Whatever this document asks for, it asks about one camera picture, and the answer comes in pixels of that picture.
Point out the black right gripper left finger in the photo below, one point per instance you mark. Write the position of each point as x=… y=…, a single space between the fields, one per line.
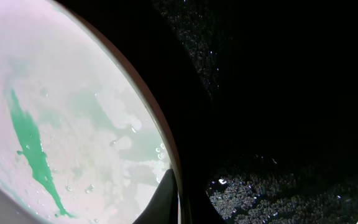
x=163 y=206

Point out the white plate with green stain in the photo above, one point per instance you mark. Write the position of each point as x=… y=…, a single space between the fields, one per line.
x=82 y=139

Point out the round black tray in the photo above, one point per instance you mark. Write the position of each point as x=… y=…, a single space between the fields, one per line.
x=260 y=96

